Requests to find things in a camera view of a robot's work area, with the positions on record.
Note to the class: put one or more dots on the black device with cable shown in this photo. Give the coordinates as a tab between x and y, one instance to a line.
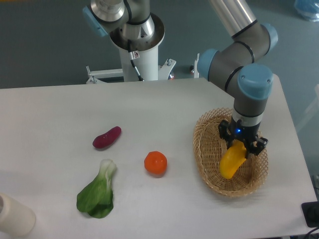
311	215

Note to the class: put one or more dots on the orange tangerine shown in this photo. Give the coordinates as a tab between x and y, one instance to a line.
155	162

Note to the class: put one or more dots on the green bok choy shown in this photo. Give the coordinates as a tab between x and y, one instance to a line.
96	199

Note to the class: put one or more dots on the purple sweet potato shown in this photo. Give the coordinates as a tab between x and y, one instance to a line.
108	138

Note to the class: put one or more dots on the blue plastic bag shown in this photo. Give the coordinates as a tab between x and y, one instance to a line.
308	9

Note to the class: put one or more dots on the cream cylindrical container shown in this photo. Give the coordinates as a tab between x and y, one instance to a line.
16	219

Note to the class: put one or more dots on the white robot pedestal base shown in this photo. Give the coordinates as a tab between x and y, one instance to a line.
138	49

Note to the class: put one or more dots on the woven bamboo basket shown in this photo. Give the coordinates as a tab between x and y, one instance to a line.
208	149

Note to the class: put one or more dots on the yellow mango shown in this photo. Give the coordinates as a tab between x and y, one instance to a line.
233	158

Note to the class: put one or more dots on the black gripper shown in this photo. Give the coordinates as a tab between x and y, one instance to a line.
248	135

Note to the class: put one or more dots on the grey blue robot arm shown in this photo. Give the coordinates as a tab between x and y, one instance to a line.
234	70

